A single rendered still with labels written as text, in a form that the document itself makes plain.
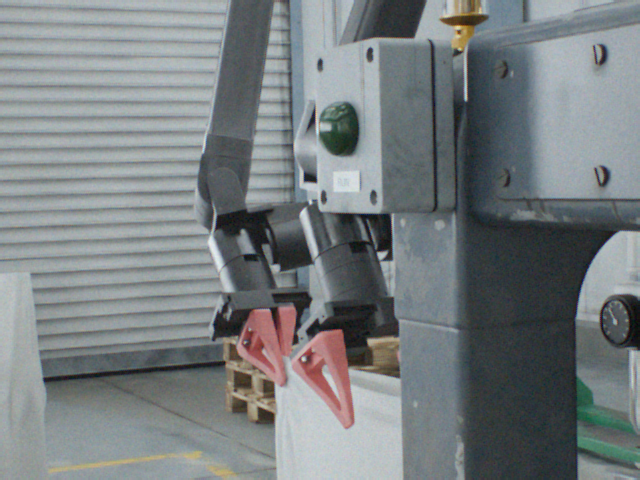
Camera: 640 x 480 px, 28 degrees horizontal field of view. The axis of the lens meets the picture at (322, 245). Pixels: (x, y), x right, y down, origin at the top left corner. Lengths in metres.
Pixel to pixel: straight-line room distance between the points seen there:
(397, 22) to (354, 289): 0.24
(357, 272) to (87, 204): 7.32
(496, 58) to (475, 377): 0.17
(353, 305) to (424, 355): 0.36
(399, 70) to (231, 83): 0.84
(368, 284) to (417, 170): 0.44
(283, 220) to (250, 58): 0.21
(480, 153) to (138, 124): 7.85
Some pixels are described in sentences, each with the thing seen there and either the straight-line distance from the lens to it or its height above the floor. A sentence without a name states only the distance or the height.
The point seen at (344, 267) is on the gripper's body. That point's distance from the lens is 1.09.
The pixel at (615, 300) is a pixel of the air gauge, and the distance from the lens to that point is 0.88.
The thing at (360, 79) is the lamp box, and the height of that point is 1.31.
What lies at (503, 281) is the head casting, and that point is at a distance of 0.69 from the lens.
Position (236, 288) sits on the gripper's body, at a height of 1.14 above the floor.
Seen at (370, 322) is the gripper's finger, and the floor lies 1.14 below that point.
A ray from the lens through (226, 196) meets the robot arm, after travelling 1.39.
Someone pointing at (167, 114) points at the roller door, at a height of 1.72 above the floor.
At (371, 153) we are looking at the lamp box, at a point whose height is 1.27.
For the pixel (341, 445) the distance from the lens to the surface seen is 1.15.
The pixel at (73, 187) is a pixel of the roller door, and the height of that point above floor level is 1.25.
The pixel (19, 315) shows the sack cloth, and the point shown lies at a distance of 2.48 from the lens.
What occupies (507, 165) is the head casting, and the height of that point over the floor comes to 1.26.
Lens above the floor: 1.26
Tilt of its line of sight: 3 degrees down
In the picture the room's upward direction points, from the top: 2 degrees counter-clockwise
